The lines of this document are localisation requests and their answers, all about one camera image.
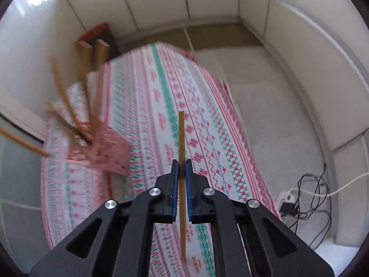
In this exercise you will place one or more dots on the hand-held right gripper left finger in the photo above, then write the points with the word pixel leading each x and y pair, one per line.
pixel 173 190

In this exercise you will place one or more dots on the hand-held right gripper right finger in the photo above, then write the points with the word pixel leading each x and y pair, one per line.
pixel 188 190

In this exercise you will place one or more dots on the wooden chopstick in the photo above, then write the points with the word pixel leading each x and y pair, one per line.
pixel 26 144
pixel 181 138
pixel 83 60
pixel 101 57
pixel 65 92
pixel 53 109

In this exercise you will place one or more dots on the pink perforated utensil holder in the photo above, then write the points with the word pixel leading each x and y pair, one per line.
pixel 106 150

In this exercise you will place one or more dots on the red green patterned tablecloth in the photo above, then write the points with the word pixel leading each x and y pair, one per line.
pixel 201 106

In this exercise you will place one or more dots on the white power strip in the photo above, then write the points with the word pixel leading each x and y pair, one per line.
pixel 285 196

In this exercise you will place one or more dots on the black power adapter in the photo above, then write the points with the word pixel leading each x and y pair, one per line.
pixel 289 209

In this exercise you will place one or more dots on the red topped dark box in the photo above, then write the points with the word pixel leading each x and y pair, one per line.
pixel 95 31

